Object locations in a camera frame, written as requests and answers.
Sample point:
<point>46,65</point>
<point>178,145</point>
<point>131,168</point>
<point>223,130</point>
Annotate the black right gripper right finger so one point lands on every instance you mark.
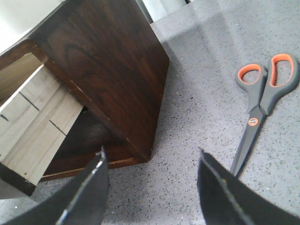
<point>224,200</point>

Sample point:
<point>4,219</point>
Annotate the grey orange handled scissors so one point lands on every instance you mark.
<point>260,84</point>

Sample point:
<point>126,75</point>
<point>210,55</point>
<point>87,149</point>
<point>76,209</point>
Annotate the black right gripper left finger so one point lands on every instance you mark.
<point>80,202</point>

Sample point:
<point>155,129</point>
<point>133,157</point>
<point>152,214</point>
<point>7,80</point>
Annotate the dark wooden drawer cabinet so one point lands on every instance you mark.
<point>107,54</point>

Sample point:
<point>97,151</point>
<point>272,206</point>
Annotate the wooden drawer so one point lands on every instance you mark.
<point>36,113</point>

